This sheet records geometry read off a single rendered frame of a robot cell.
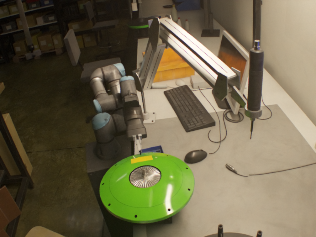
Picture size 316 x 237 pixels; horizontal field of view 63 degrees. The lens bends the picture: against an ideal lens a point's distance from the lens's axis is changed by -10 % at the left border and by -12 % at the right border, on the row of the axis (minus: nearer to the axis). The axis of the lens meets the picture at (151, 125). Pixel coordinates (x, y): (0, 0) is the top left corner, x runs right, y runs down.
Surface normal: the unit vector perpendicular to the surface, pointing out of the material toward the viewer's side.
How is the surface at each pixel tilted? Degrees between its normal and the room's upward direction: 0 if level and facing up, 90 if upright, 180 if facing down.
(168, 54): 86
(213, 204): 0
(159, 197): 14
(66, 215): 0
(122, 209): 24
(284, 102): 0
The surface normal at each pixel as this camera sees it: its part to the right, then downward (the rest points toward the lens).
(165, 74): 0.17, 0.59
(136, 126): -0.02, -0.42
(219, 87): -0.87, 0.36
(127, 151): -0.11, -0.83
